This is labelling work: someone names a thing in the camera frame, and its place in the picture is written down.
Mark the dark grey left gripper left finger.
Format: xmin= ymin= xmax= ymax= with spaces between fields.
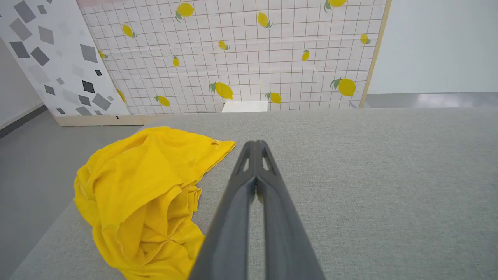
xmin=189 ymin=140 xmax=258 ymax=280

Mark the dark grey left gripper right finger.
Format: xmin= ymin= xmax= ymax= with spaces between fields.
xmin=256 ymin=140 xmax=326 ymax=280

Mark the yellow shirt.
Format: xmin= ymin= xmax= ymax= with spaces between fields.
xmin=73 ymin=126 xmax=237 ymax=280

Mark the white flat box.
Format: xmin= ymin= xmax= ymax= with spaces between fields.
xmin=221 ymin=101 xmax=269 ymax=114

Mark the lemon print grid panel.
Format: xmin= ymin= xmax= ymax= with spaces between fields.
xmin=78 ymin=0 xmax=392 ymax=116

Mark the beige wooden panel base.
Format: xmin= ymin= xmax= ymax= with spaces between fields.
xmin=54 ymin=114 xmax=164 ymax=127

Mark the grey terrazzo print panel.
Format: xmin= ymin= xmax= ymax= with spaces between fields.
xmin=0 ymin=0 xmax=131 ymax=117

